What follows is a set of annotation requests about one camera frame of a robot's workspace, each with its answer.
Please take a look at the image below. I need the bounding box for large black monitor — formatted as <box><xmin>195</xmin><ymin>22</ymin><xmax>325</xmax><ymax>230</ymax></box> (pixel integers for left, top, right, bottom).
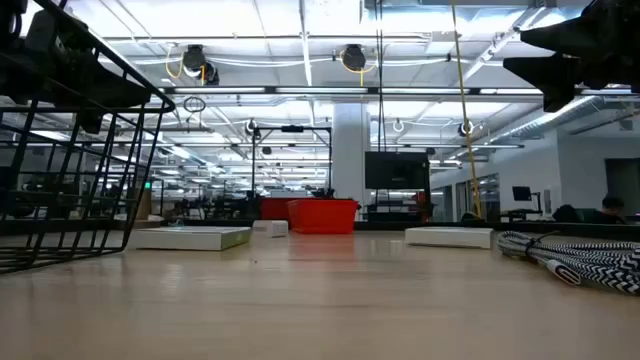
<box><xmin>363</xmin><ymin>150</ymin><xmax>432</xmax><ymax>191</ymax></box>

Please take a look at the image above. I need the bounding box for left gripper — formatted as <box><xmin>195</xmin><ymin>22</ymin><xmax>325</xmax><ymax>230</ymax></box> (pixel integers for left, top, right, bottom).
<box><xmin>0</xmin><ymin>0</ymin><xmax>152</xmax><ymax>135</ymax></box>

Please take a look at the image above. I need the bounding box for black ceiling cable reel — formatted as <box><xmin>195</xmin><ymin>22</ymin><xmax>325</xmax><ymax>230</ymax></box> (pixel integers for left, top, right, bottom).
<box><xmin>340</xmin><ymin>43</ymin><xmax>369</xmax><ymax>73</ymax></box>
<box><xmin>180</xmin><ymin>44</ymin><xmax>221</xmax><ymax>87</ymax></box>

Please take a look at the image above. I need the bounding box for white pillar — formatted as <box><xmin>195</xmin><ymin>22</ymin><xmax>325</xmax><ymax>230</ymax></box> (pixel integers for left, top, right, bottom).
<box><xmin>331</xmin><ymin>102</ymin><xmax>372</xmax><ymax>211</ymax></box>

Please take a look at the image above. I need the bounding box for person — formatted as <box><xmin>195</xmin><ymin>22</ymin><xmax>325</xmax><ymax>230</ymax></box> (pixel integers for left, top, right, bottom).
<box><xmin>598</xmin><ymin>195</ymin><xmax>628</xmax><ymax>225</ymax></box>

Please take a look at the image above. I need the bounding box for black hanging cable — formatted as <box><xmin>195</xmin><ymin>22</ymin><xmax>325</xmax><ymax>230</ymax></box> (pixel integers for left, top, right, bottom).
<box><xmin>374</xmin><ymin>0</ymin><xmax>387</xmax><ymax>153</ymax></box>

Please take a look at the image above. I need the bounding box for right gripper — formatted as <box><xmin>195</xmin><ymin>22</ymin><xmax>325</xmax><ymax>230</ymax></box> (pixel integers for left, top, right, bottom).
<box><xmin>502</xmin><ymin>0</ymin><xmax>640</xmax><ymax>114</ymax></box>

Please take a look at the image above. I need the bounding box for red plastic bin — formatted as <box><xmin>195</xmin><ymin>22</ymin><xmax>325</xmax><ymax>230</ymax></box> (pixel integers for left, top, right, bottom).
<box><xmin>259</xmin><ymin>196</ymin><xmax>301</xmax><ymax>222</ymax></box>
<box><xmin>286</xmin><ymin>198</ymin><xmax>361</xmax><ymax>236</ymax></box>

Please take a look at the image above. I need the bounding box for small white box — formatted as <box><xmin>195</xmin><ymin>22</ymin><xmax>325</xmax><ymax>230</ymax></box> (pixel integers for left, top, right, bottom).
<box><xmin>251</xmin><ymin>219</ymin><xmax>290</xmax><ymax>239</ymax></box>

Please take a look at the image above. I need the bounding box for flat white box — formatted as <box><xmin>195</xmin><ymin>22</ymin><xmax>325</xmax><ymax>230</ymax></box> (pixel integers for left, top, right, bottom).
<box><xmin>404</xmin><ymin>226</ymin><xmax>495</xmax><ymax>250</ymax></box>

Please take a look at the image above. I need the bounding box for black metal frame rig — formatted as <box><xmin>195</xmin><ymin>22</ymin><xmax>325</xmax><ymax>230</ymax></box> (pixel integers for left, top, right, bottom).
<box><xmin>250</xmin><ymin>124</ymin><xmax>334</xmax><ymax>201</ymax></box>

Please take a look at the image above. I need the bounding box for yellow hanging cable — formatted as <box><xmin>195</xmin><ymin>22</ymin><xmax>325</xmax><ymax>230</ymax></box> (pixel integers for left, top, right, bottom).
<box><xmin>450</xmin><ymin>0</ymin><xmax>483</xmax><ymax>219</ymax></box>

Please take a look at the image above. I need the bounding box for black white zebra braided cable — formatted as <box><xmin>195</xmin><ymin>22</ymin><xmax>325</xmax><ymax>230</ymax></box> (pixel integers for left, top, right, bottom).
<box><xmin>495</xmin><ymin>230</ymin><xmax>640</xmax><ymax>296</ymax></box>

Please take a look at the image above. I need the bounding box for white SD card reader box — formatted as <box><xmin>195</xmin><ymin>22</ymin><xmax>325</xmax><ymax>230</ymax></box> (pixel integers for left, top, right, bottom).
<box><xmin>126</xmin><ymin>225</ymin><xmax>253</xmax><ymax>252</ymax></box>

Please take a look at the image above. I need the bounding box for black wire basket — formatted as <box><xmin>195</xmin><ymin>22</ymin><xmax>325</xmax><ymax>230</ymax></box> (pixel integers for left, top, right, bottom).
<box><xmin>0</xmin><ymin>0</ymin><xmax>177</xmax><ymax>276</ymax></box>

